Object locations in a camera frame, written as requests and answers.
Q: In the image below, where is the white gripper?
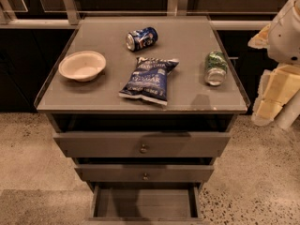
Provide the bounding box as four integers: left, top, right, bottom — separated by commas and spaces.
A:
247, 0, 300, 126

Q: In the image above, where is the blue chip bag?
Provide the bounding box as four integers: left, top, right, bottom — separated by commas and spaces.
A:
119, 57, 179, 106

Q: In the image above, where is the grey drawer cabinet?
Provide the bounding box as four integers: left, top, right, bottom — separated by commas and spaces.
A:
33, 15, 251, 225

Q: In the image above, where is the top grey drawer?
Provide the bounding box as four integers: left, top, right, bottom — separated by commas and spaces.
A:
53, 131, 230, 158

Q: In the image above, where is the grey drawer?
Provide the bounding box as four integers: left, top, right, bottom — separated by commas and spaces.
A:
53, 131, 230, 158
75, 164, 214, 183
82, 183, 204, 225

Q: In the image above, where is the bottom grey drawer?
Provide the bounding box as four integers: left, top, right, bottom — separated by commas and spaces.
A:
82, 183, 204, 225

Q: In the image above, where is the middle grey drawer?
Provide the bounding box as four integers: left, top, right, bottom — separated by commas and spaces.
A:
75, 164, 214, 183

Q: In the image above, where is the green soda can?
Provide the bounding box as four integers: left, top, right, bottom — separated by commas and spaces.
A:
204, 51, 228, 86

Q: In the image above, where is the blue soda can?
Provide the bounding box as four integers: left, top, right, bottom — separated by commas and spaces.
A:
126, 27, 158, 52

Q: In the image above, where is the white paper bowl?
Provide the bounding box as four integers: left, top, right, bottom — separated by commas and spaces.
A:
58, 51, 106, 82

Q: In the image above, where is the metal railing frame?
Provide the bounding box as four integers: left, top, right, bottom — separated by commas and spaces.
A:
1, 0, 288, 30

